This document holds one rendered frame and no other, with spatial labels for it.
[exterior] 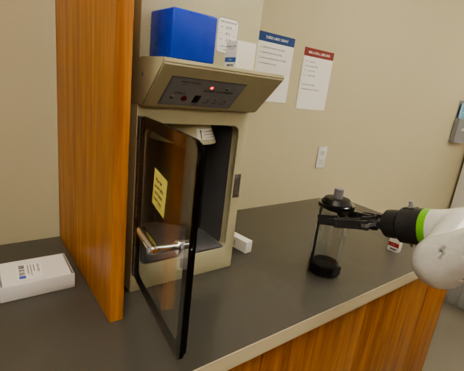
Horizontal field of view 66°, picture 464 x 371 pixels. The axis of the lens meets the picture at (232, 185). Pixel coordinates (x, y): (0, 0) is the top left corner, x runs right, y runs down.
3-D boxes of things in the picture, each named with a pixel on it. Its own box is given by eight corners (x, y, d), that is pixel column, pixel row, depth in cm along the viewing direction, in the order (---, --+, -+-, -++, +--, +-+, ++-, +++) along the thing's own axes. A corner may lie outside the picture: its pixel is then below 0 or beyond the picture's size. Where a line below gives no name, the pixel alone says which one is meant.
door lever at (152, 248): (162, 233, 68) (163, 221, 67) (180, 256, 60) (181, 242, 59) (134, 237, 65) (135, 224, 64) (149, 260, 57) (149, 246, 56)
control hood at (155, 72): (136, 104, 77) (138, 55, 74) (250, 111, 96) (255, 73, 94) (159, 110, 68) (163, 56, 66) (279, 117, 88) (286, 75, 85)
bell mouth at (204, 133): (141, 132, 99) (141, 112, 98) (194, 133, 110) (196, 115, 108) (169, 145, 86) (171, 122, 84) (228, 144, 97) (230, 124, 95)
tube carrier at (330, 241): (300, 261, 113) (311, 198, 108) (321, 255, 120) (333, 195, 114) (326, 277, 105) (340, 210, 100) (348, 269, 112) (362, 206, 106)
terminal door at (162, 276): (137, 277, 88) (145, 115, 77) (183, 364, 63) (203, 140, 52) (134, 277, 88) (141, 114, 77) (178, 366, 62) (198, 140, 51)
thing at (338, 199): (314, 206, 108) (317, 185, 106) (332, 202, 114) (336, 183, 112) (338, 216, 101) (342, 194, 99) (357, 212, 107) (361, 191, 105)
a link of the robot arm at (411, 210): (416, 252, 85) (433, 245, 90) (415, 204, 84) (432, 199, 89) (391, 248, 89) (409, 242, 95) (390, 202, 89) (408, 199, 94)
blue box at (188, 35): (148, 57, 75) (150, 10, 72) (189, 63, 81) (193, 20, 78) (170, 57, 67) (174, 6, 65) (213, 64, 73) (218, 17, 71)
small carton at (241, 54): (223, 68, 84) (226, 40, 82) (241, 70, 87) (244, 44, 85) (234, 68, 80) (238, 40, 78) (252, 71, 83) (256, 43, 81)
